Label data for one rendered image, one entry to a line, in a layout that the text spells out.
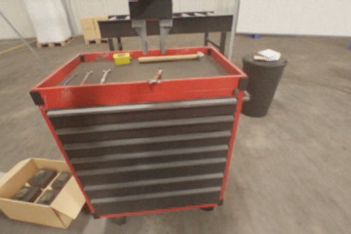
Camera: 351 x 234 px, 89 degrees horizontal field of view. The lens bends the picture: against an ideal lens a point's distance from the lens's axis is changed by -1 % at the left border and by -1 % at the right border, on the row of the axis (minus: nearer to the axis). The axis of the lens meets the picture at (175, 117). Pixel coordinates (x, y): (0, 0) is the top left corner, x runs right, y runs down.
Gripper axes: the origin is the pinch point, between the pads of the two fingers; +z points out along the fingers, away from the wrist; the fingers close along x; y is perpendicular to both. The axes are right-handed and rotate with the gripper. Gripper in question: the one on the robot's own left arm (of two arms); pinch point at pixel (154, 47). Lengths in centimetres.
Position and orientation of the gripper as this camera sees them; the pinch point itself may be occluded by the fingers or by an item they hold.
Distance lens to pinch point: 64.3
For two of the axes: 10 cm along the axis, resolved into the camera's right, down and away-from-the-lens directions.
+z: 0.3, 9.3, 3.6
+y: 0.1, -3.6, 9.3
